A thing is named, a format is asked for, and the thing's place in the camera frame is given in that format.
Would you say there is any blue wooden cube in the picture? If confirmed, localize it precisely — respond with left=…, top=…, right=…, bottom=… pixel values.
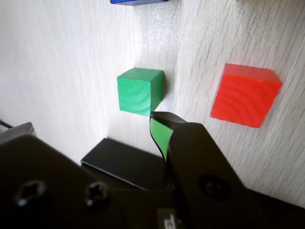
left=110, top=0, right=168, bottom=6

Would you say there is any red wooden cube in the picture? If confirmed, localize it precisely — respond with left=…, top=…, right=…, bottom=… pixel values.
left=210, top=62, right=284, bottom=129

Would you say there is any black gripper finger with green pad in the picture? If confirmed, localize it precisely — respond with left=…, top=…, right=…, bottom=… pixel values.
left=149, top=111, right=248, bottom=229
left=0, top=121, right=113, bottom=229

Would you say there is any green wooden cube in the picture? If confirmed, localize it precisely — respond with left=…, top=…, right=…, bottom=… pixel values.
left=116, top=67, right=165, bottom=118

